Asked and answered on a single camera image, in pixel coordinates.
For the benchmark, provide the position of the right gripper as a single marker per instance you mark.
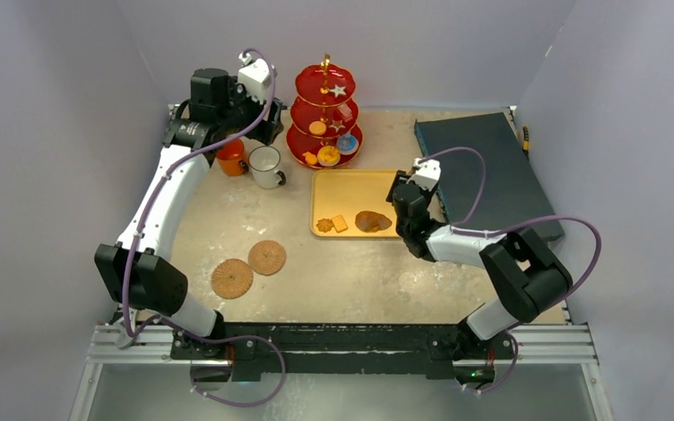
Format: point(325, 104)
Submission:
point(401, 189)

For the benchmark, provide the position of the round orange cookie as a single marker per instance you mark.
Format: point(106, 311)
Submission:
point(317, 128)

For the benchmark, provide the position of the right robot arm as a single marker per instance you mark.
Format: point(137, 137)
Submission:
point(525, 274)

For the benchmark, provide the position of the yellow handled screwdriver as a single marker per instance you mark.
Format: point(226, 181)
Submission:
point(525, 140)

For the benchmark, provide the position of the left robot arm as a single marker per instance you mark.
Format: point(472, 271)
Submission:
point(136, 268)

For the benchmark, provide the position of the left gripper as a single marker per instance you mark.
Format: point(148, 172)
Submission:
point(267, 130)

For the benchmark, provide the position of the yellow serving tray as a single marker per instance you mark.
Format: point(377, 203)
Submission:
point(345, 193)

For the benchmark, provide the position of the orange mug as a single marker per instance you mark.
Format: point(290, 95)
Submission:
point(232, 158)

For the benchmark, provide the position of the pink cake slice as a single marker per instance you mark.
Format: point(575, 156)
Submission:
point(344, 112)

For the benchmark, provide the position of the square cracker biscuit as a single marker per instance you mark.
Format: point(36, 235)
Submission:
point(339, 223)

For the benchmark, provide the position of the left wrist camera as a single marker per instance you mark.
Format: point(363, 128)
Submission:
point(256, 76)

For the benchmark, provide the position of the blue iced donut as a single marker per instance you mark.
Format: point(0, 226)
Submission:
point(347, 144)

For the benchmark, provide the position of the red three-tier cake stand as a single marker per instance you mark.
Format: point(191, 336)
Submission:
point(313, 103)

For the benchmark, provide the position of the yellow iced donut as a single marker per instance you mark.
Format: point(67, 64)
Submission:
point(328, 156)

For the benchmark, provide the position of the white ribbed mug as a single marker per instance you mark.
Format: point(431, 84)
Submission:
point(265, 165)

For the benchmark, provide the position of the flower shaped cookie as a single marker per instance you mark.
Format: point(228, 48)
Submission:
point(324, 225)

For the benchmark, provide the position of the black base frame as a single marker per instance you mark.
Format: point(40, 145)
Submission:
point(438, 352)

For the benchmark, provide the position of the orange fish shaped cookie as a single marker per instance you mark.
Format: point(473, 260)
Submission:
point(310, 159)

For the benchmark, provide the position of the white star cookie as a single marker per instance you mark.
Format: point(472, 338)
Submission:
point(338, 91)

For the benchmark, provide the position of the silver wrench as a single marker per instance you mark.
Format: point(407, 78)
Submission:
point(124, 340)

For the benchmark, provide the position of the brown star cookie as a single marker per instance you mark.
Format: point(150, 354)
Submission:
point(337, 125)

